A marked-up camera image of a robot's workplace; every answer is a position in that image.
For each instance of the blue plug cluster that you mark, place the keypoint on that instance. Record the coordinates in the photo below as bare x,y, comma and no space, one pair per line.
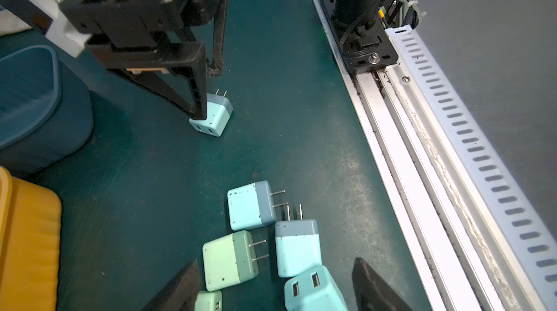
252,206
209,301

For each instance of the aluminium frame rail front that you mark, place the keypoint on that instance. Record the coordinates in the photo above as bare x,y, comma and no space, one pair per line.
475,239

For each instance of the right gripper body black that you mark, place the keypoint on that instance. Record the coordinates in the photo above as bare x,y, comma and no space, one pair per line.
128,25

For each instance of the green plug bottom right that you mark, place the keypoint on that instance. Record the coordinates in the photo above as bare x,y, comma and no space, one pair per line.
298,246

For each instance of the yellow storage box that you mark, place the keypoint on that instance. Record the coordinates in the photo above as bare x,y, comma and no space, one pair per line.
30,245

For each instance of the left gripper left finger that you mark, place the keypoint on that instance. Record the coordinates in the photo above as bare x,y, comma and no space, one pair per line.
180,293

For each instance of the green plug right middle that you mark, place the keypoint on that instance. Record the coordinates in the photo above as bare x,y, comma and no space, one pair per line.
230,260

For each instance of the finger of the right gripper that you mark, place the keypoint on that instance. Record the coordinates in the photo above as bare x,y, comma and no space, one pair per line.
175,72
215,66

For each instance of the blue plug isolated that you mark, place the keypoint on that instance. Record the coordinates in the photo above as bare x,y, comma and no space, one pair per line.
219,112

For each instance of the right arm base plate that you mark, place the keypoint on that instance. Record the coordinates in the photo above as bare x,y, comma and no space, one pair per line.
366,49

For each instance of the blue storage box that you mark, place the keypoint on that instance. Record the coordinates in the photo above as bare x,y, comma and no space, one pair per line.
46,111

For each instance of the blue plug bottom left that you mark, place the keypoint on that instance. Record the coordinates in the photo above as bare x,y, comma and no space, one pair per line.
314,289

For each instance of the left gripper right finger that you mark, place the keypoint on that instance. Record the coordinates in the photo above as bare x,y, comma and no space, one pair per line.
372,292

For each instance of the green plug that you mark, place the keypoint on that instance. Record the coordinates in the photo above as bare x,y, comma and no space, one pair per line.
230,260
298,246

